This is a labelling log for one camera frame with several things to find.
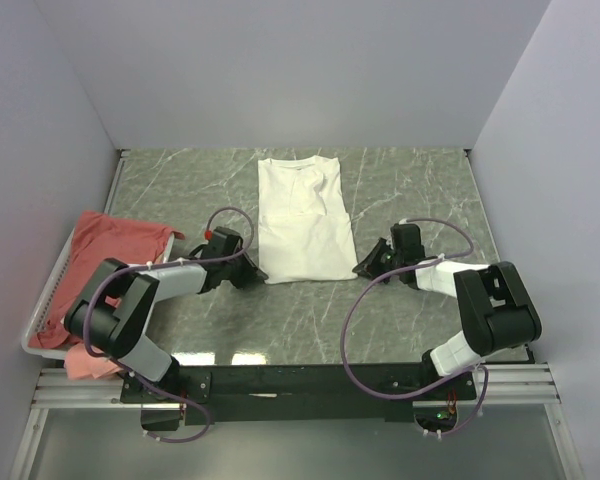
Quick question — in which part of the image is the white t-shirt red print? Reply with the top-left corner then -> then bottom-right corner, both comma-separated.
257,155 -> 358,285

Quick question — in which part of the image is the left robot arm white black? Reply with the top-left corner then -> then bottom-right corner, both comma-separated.
63,227 -> 268,402

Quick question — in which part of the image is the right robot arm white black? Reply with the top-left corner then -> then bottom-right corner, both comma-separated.
340,218 -> 542,399

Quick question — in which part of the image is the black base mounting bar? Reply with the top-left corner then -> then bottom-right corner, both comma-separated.
119,363 -> 479,436

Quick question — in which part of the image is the red t-shirt in tray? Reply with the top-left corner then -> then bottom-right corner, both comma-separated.
26,211 -> 184,349

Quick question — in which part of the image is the pink t-shirt in tray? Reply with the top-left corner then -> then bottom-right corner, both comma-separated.
64,343 -> 122,380

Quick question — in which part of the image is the white plastic tray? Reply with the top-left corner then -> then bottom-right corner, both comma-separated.
21,229 -> 175,360

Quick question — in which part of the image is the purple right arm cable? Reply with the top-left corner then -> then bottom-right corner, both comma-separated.
339,217 -> 491,441

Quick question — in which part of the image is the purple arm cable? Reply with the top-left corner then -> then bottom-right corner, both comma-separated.
339,217 -> 491,441
82,206 -> 255,445

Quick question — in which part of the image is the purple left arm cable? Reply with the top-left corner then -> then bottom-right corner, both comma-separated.
82,206 -> 255,445

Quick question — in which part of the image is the aluminium frame rail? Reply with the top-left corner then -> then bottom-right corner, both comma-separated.
10,363 -> 584,479

